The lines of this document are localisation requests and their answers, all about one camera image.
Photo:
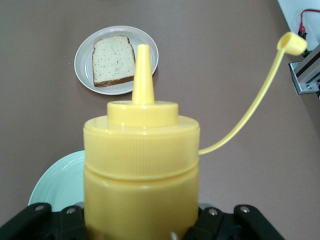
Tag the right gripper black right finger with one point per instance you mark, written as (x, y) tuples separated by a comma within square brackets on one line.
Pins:
[(250, 225)]

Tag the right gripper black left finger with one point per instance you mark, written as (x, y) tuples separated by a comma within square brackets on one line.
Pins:
[(30, 225)]

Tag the yellow squeeze mustard bottle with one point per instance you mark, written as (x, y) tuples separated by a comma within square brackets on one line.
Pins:
[(140, 162)]

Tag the brown-crust bread slice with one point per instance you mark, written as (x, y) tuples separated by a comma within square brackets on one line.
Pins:
[(112, 60)]

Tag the pale green plate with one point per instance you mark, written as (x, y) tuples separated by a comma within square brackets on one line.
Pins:
[(60, 180)]

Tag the beige plate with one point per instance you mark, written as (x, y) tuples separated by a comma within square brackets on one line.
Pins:
[(83, 62)]

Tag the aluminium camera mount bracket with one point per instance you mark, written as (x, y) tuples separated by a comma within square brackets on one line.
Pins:
[(305, 72)]

